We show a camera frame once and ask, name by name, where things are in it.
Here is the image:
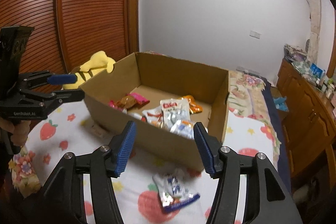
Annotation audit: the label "pink chicken leg snack pack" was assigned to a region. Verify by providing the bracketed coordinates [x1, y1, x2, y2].
[108, 93, 150, 112]

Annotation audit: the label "white blue duck gizzard pouch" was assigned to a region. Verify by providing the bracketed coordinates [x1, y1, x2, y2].
[152, 169, 201, 213]

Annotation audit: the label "orange white snack pouch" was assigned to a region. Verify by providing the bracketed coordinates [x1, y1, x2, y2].
[182, 95, 203, 114]

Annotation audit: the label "silver white red snack pouch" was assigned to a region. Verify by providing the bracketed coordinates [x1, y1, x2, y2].
[160, 98, 190, 130]

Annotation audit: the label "person's left hand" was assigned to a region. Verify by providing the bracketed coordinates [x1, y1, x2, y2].
[1, 118, 31, 147]

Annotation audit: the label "white floral strawberry blanket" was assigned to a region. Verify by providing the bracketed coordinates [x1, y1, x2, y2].
[26, 102, 278, 223]

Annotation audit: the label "yellow plush toy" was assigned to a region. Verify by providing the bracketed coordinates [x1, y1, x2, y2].
[63, 51, 116, 90]

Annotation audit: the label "floral bed quilt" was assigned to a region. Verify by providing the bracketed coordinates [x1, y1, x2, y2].
[228, 71, 291, 190]

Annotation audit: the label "wooden sideboard cabinet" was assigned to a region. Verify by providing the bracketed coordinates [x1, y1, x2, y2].
[276, 59, 335, 177]

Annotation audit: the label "brown louvered wardrobe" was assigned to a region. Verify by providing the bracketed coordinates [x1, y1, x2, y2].
[1, 0, 131, 73]

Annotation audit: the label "small colourful snack packets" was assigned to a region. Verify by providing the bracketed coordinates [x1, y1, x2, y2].
[128, 106, 164, 128]

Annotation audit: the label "brown cardboard box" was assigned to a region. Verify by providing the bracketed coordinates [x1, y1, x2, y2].
[81, 53, 230, 172]

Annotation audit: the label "beige patterned curtain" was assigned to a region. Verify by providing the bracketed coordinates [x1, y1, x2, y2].
[307, 0, 321, 64]

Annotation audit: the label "white wall switch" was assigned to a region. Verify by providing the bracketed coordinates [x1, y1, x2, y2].
[249, 31, 261, 39]

